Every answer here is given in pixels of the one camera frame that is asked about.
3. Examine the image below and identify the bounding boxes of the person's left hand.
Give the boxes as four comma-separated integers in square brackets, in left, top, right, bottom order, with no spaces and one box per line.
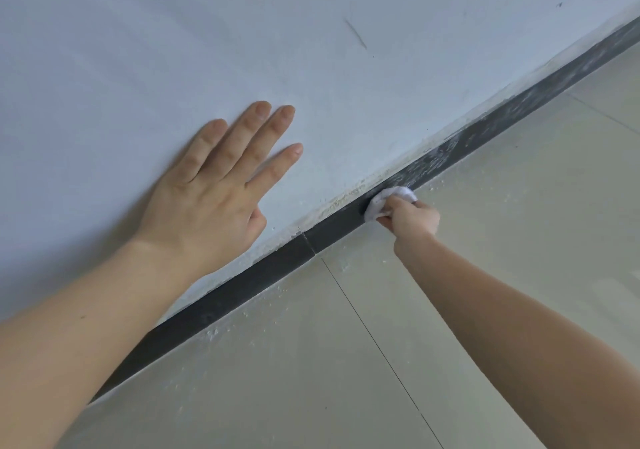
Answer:
[134,101,304,277]

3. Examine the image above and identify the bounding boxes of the person's right hand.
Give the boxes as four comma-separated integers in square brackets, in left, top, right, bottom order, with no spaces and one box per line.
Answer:
[376,196,441,247]

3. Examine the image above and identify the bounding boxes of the white cleaning cloth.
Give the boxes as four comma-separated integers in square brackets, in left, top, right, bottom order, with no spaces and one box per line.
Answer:
[363,186,419,223]

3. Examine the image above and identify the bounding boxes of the person's right forearm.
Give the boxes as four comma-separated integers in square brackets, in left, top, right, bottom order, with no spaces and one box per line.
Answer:
[393,231,640,449]

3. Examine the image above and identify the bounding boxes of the person's left forearm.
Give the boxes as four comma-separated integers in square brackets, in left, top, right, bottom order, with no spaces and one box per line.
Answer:
[0,236,211,449]

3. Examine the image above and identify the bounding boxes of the dark grey baseboard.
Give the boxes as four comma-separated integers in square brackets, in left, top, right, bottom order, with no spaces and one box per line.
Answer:
[87,14,640,405]

